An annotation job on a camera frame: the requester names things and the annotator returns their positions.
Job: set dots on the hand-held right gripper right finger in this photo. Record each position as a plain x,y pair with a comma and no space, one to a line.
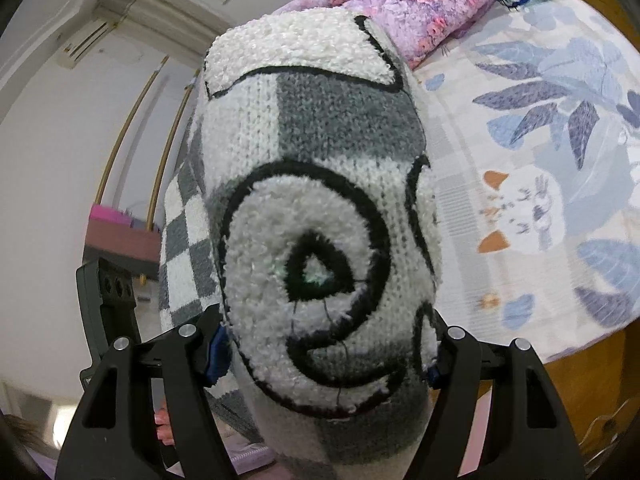
434,373

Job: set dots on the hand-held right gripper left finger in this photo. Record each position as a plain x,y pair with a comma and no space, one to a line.
216,355

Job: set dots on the grey white checkered knit sweater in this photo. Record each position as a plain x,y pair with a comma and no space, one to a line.
310,200

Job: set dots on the person's left hand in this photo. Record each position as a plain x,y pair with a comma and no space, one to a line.
164,427

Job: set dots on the pink box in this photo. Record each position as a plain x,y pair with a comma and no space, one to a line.
107,215

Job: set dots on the brass pole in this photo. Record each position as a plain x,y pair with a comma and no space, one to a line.
132,125
172,150

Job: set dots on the leaf print bed sheet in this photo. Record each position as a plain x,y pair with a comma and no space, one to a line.
525,125

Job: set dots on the white air conditioner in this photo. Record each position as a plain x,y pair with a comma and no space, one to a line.
87,40

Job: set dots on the purple floral blanket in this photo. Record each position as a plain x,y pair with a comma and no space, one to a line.
400,5

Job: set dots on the wooden bed frame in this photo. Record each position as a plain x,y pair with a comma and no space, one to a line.
590,385

